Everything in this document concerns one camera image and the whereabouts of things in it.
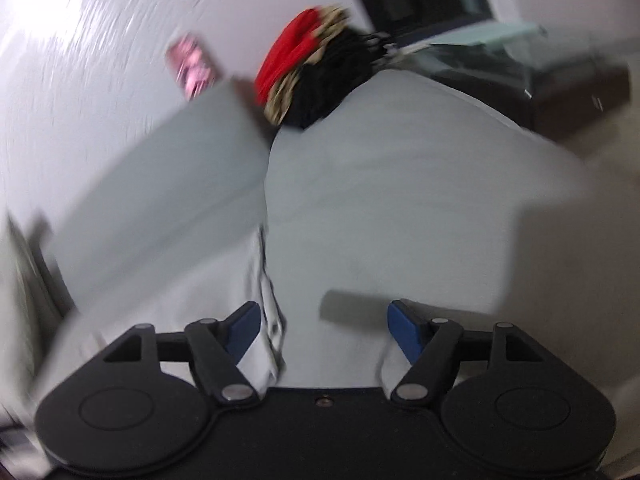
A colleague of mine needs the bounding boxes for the white t-shirt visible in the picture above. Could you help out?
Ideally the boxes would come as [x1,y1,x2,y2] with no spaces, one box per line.
[32,229,409,402]

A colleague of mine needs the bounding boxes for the grey sofa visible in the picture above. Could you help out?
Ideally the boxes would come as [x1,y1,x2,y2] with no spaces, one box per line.
[0,66,640,411]

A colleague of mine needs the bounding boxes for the grey throw pillow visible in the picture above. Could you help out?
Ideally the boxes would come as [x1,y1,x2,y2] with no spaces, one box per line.
[1,216,74,429]

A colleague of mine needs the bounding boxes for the black folded garment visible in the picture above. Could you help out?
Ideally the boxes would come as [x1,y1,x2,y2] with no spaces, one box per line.
[282,28,386,130]

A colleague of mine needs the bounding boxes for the dark glass side table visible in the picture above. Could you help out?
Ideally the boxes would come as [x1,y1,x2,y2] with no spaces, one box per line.
[399,21,639,141]

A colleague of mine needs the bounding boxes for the red folded garment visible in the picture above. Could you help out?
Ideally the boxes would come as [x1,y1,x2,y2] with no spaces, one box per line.
[254,8,321,106]

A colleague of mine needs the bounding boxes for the tan folded garment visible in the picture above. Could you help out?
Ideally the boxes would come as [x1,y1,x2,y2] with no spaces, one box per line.
[258,6,350,126]

